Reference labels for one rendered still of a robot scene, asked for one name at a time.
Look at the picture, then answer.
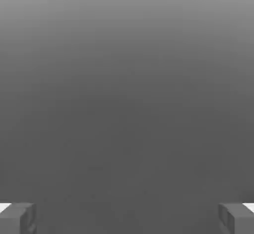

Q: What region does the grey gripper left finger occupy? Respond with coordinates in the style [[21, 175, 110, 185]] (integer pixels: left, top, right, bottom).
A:
[[0, 202, 38, 234]]

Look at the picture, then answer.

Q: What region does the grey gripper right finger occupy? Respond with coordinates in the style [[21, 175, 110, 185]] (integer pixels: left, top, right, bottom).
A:
[[217, 202, 254, 234]]

